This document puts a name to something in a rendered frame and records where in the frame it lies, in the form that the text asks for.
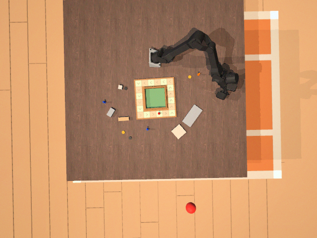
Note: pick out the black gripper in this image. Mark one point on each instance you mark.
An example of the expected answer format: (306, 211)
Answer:
(222, 94)

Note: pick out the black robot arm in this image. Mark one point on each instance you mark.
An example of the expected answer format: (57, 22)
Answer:
(194, 42)

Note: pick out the beige flat square tile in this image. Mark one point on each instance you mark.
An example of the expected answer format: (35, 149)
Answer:
(178, 131)

